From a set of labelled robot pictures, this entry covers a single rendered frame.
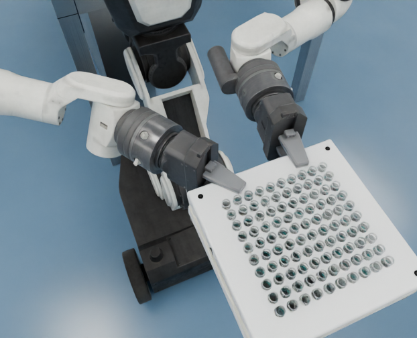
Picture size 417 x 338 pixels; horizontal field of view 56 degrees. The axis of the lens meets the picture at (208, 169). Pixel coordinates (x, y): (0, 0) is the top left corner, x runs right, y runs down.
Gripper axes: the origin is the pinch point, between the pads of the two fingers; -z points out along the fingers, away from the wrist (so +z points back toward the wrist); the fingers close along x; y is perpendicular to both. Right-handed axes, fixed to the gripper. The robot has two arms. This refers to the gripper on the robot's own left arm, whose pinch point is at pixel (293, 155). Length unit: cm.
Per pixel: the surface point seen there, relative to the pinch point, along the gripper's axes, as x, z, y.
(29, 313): 102, 22, 78
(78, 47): 33, 79, 36
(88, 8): 27, 90, 30
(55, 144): 101, 100, 64
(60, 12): 20, 78, 38
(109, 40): 49, 101, 27
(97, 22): 40, 100, 29
